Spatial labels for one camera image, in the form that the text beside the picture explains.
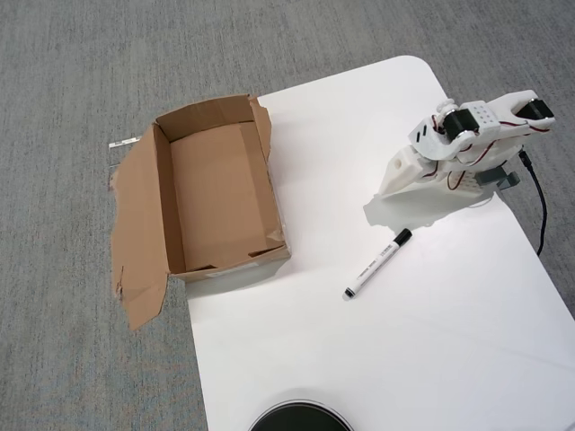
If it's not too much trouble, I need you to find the white marker pen black cap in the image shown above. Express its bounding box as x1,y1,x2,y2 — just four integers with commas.
343,227,413,301

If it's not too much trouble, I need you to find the black power cable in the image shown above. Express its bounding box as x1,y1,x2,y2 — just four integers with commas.
518,150,549,257

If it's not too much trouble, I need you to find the open brown cardboard box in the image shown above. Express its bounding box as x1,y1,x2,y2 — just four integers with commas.
109,92,293,332

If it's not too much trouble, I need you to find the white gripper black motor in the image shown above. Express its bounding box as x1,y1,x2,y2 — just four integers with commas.
376,107,481,201

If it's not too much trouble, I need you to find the grey table clamp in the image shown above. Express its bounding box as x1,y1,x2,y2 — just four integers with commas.
475,168,522,192

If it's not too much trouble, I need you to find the black round object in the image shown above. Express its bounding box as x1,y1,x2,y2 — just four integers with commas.
248,398,354,431

